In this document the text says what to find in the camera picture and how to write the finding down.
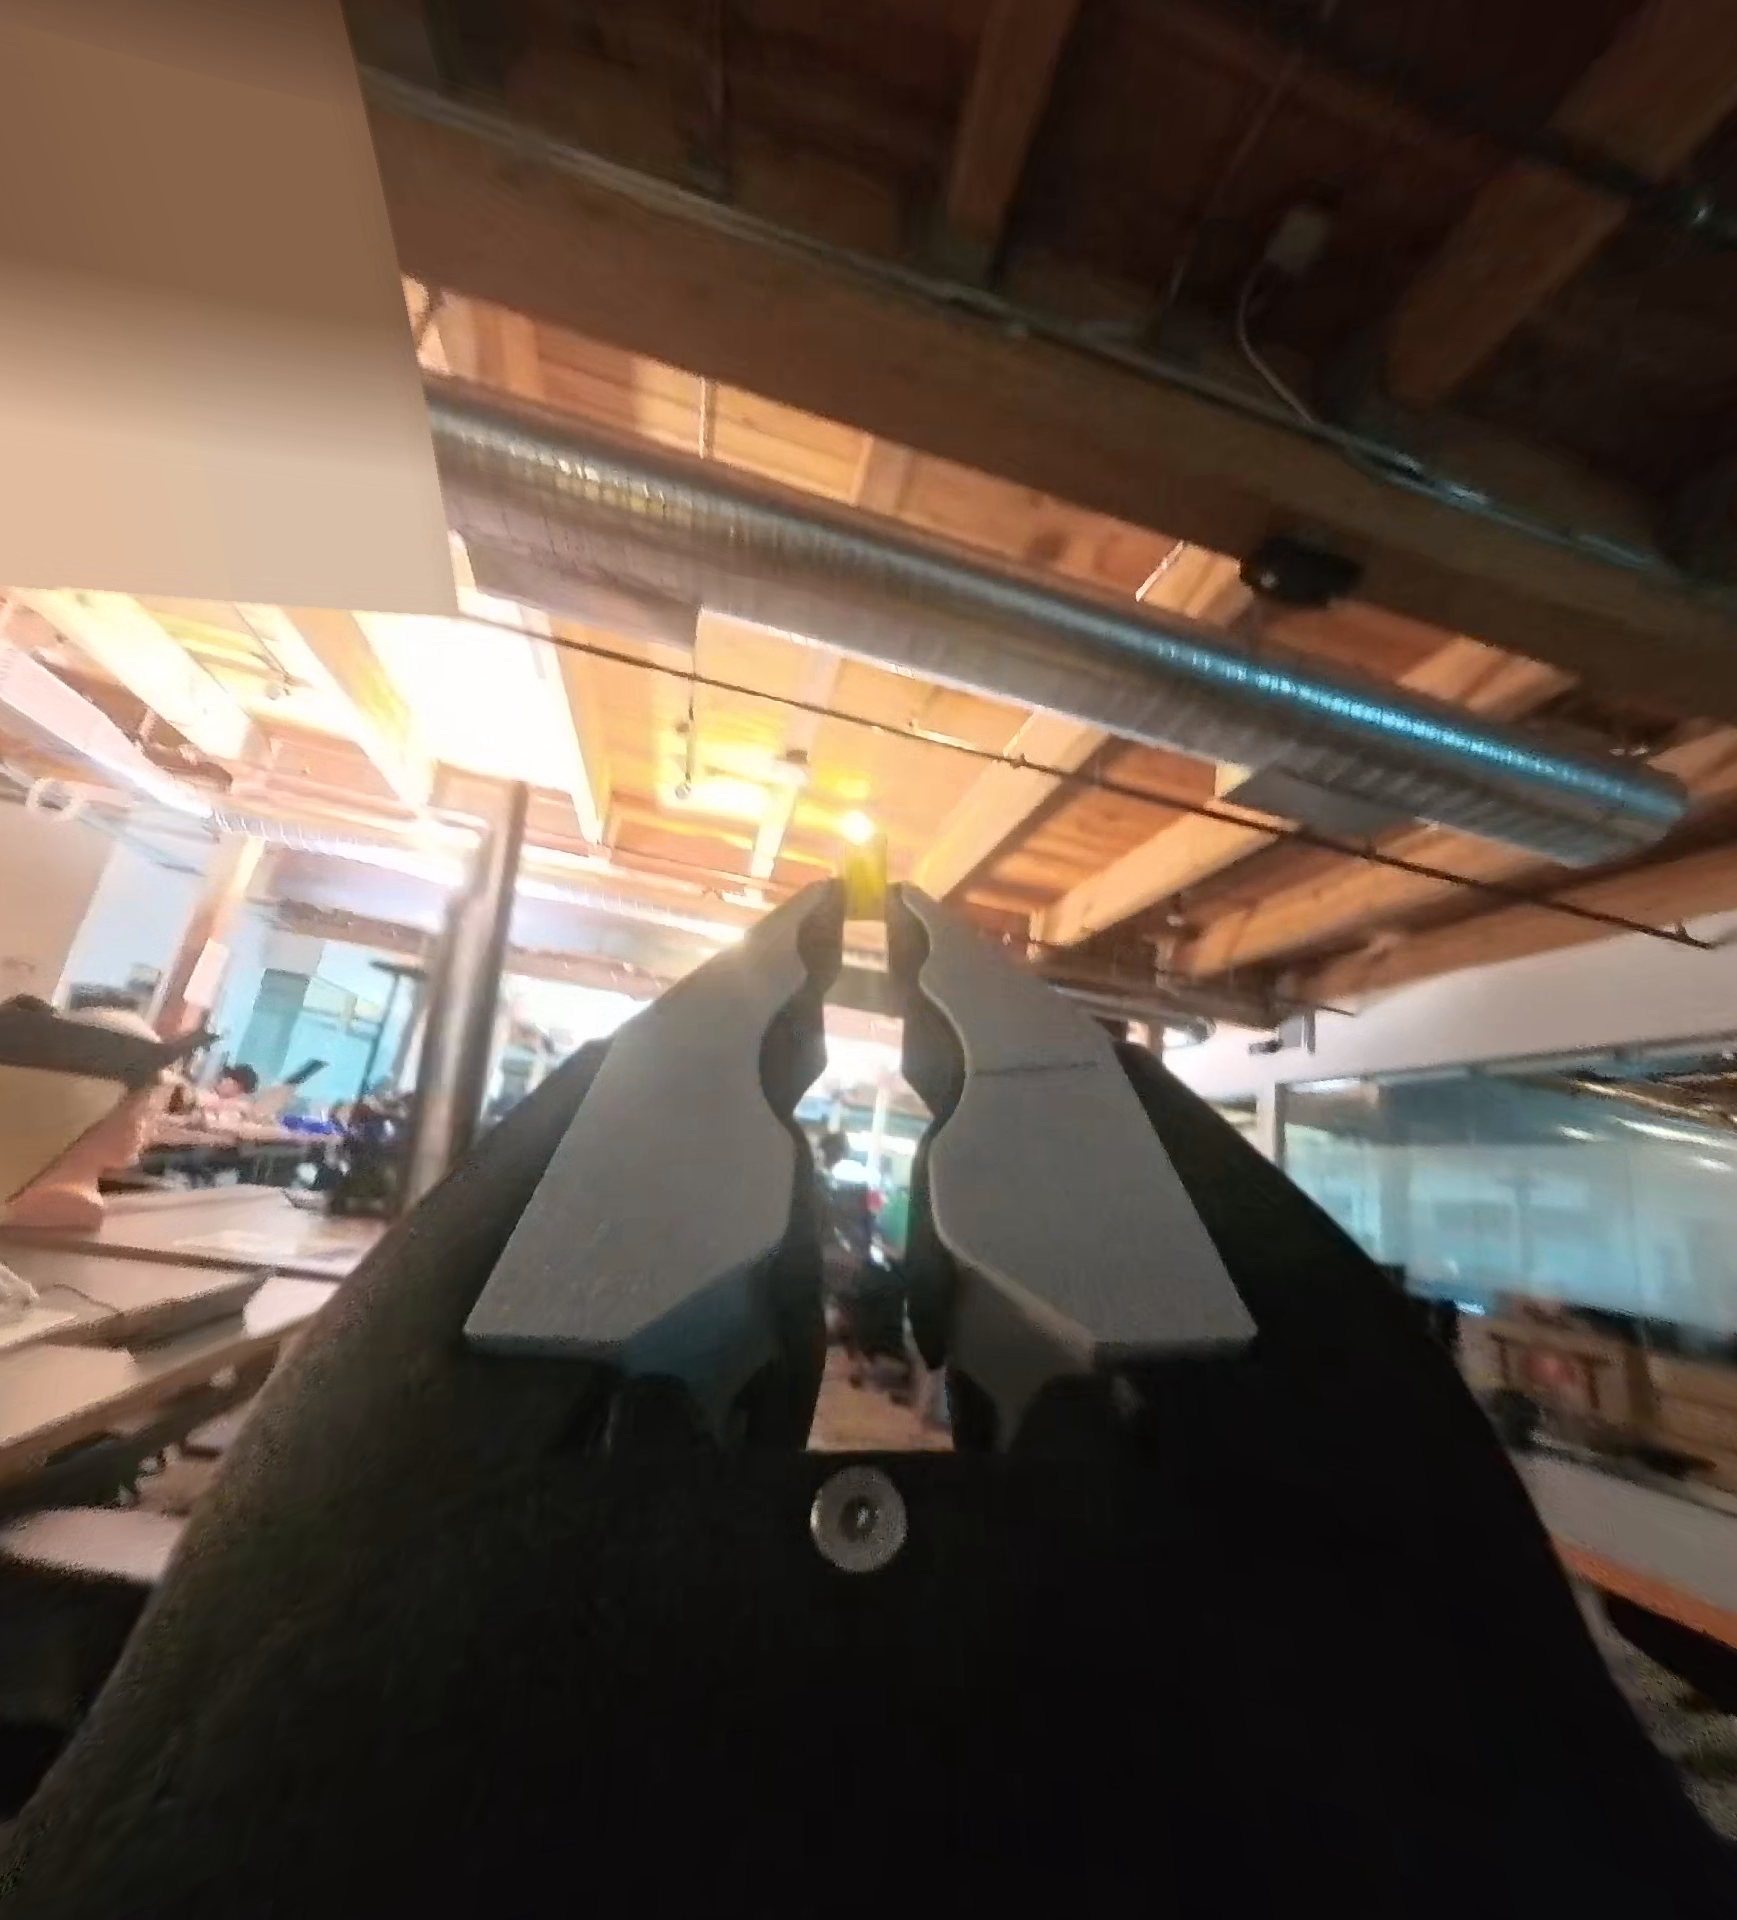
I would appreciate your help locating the white long table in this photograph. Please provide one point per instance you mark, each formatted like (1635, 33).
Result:
(1677, 1544)

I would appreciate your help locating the long silver ceiling duct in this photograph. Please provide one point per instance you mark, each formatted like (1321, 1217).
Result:
(1033, 631)

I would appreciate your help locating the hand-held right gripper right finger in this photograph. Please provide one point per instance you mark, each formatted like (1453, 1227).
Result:
(1079, 1201)

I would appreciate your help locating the yellow brick plate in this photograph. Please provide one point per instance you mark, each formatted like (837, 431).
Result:
(868, 879)

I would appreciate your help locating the dark metal pole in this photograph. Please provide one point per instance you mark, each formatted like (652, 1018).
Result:
(463, 990)

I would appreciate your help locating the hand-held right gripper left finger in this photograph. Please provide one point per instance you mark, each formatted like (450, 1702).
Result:
(629, 1201)

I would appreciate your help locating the grey side table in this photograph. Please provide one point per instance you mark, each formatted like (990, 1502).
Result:
(59, 1350)

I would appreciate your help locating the glass partition wall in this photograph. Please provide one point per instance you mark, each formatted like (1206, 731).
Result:
(1558, 1170)

